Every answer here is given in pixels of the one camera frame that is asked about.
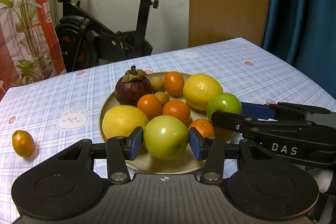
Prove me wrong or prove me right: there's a green apple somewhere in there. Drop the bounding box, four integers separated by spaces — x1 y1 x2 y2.
143 115 189 160
207 93 243 121

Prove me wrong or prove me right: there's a yellow lemon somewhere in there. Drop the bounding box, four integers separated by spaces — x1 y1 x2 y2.
102 105 149 139
183 73 223 111

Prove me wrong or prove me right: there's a dark purple mangosteen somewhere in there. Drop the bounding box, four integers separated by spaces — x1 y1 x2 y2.
114 65 153 106

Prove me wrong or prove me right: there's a small brown longan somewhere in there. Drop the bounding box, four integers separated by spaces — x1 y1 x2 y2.
150 76 164 93

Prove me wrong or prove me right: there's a small orange tangerine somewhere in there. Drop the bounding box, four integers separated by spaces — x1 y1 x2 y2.
163 72 185 97

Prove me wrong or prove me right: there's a yellow-orange mandarin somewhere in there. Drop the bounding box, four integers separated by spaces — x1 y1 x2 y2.
12 130 35 158

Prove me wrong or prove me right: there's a beige round plate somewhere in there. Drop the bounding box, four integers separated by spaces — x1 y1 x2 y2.
98 71 234 175

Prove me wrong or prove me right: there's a blue plaid tablecloth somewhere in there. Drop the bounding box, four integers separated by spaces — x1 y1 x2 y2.
1 38 335 223

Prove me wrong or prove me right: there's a blue curtain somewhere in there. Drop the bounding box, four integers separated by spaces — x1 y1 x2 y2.
262 0 336 97

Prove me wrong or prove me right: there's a black exercise bike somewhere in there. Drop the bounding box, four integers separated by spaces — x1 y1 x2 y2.
44 0 182 72

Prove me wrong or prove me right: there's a red plant-print backdrop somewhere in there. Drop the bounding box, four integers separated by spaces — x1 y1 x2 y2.
1 0 66 97

